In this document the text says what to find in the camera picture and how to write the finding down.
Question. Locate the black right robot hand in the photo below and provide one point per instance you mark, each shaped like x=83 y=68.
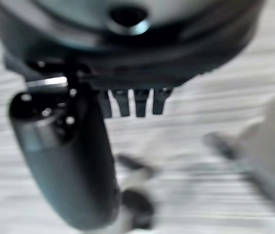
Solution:
x=83 y=165

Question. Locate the robot leg with dark foot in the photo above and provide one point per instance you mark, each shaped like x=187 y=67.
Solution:
x=138 y=207

